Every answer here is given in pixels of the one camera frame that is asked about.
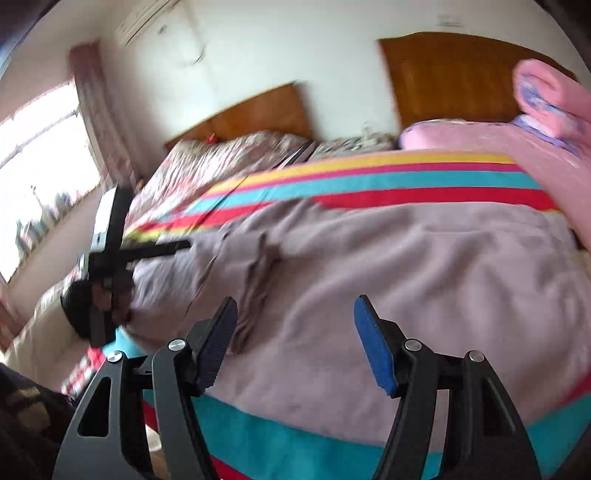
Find lilac sweatpants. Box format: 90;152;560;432
125;199;590;445

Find cream sleeved left forearm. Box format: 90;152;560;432
4;279;89;393

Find black gloved left hand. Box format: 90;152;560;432
60;270;134;348

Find rainbow striped blanket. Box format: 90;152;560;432
123;150;590;479

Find checkered plaid bed sheet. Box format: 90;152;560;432
61;348;106;398

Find barred window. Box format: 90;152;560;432
1;80;101;281

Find pink floral curtain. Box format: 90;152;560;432
68;42;140;188

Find left wooden headboard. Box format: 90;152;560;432
164;82;314;151

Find wooden headboard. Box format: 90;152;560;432
164;82;314;151
378;32;576;129

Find white air conditioner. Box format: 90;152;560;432
115;0;181;47

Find floral covered nightstand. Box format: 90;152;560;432
308;133;396;162

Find pink bed sheet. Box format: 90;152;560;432
399;120;590;247

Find purple floral pillow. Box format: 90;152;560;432
511;114;580;157

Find rolled pink floral quilt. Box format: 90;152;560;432
513;59;590;145

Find right wooden headboard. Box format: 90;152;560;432
378;32;576;129

